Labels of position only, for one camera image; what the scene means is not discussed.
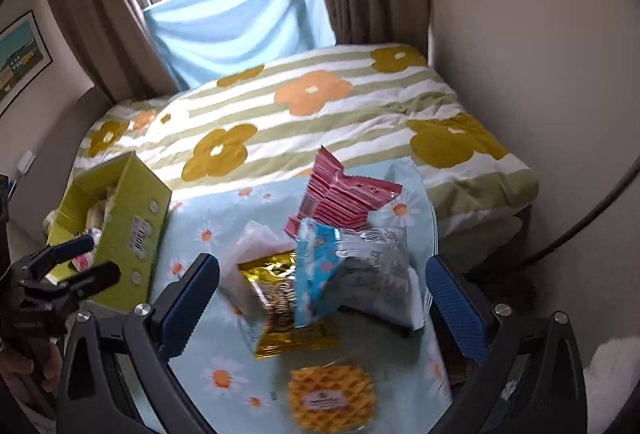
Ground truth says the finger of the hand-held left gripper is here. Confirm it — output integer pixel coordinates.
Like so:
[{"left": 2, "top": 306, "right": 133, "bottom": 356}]
[
  {"left": 34, "top": 262, "right": 122, "bottom": 311},
  {"left": 19, "top": 234, "right": 97, "bottom": 283}
]

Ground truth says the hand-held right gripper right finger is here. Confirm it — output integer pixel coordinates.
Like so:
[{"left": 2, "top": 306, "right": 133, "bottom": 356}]
[{"left": 425, "top": 255, "right": 586, "bottom": 434}]

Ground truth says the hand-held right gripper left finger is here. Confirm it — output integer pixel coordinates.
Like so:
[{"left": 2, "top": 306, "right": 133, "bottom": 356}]
[{"left": 56, "top": 253, "right": 236, "bottom": 434}]

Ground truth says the white printed snack packet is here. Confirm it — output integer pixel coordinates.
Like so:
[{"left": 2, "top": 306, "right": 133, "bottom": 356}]
[{"left": 84, "top": 195, "right": 122, "bottom": 235}]

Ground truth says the yellow green cardboard box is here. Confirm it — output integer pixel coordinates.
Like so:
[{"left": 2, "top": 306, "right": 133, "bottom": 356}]
[{"left": 46, "top": 151, "right": 172, "bottom": 309}]

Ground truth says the white translucent snack packet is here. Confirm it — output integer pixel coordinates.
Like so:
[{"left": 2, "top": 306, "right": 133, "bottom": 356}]
[{"left": 220, "top": 221, "right": 297, "bottom": 317}]

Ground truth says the silver clear snack packet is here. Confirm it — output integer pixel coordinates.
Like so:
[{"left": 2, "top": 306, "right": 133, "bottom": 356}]
[{"left": 332, "top": 228, "right": 427, "bottom": 337}]

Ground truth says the gold snack packet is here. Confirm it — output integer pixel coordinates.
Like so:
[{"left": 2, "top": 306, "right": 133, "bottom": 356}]
[{"left": 237, "top": 251, "right": 340, "bottom": 360}]

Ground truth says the blue white snack packet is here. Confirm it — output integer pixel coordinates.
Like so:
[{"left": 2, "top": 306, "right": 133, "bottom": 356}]
[{"left": 294, "top": 218, "right": 351, "bottom": 329}]

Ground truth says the waffle packet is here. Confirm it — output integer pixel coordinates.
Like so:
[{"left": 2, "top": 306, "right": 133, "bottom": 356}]
[{"left": 286, "top": 354, "right": 378, "bottom": 432}]

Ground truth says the pink striped snack packet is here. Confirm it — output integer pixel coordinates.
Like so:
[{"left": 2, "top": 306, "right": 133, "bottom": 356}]
[{"left": 284, "top": 145, "right": 404, "bottom": 237}]

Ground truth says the person's left hand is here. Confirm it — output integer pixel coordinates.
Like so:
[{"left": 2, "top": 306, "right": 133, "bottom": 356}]
[{"left": 0, "top": 338, "right": 64, "bottom": 396}]

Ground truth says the daisy print tablecloth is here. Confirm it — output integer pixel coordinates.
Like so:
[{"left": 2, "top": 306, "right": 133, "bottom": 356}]
[{"left": 135, "top": 159, "right": 453, "bottom": 434}]

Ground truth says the grey headboard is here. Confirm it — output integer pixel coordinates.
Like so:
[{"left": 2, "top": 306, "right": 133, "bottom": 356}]
[{"left": 0, "top": 86, "right": 114, "bottom": 265}]

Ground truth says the black curved rod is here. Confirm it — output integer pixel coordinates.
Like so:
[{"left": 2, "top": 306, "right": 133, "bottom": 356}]
[{"left": 520, "top": 174, "right": 640, "bottom": 275}]

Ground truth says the white fluffy cloth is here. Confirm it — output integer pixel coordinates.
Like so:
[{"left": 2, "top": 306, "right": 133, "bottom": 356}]
[{"left": 582, "top": 336, "right": 640, "bottom": 397}]

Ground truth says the framed picture of houses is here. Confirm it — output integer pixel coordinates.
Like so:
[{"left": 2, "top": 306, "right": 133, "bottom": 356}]
[{"left": 0, "top": 10, "right": 54, "bottom": 117}]

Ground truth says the floral striped blanket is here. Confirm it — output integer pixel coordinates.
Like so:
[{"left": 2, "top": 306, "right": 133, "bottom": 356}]
[{"left": 75, "top": 42, "right": 540, "bottom": 239}]

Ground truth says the light blue cloth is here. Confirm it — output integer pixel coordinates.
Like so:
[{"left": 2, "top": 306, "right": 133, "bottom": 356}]
[{"left": 143, "top": 0, "right": 337, "bottom": 92}]

